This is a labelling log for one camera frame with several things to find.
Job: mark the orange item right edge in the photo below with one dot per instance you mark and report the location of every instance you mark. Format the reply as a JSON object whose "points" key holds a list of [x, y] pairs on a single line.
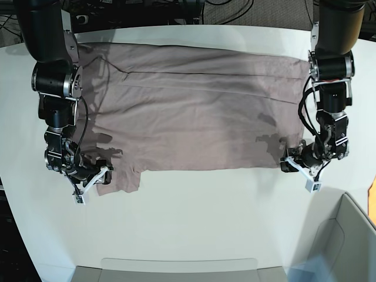
{"points": [[371, 201]]}

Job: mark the blue item bottom right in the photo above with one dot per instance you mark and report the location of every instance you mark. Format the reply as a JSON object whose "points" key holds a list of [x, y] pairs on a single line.
{"points": [[308, 268]]}

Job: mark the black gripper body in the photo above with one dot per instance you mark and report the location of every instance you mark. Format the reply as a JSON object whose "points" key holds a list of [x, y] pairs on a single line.
{"points": [[82, 173], [310, 157]]}

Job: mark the grey tray bottom edge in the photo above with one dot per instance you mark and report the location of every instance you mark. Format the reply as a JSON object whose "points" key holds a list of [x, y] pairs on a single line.
{"points": [[204, 270]]}

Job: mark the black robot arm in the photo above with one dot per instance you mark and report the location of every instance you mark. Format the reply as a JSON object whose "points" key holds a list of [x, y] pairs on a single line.
{"points": [[57, 78], [332, 67]]}

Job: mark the grey cardboard box right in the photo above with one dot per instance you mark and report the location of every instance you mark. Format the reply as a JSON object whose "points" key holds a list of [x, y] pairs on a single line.
{"points": [[344, 246]]}

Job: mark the pink T-shirt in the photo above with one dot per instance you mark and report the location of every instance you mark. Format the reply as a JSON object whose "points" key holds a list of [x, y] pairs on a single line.
{"points": [[162, 108]]}

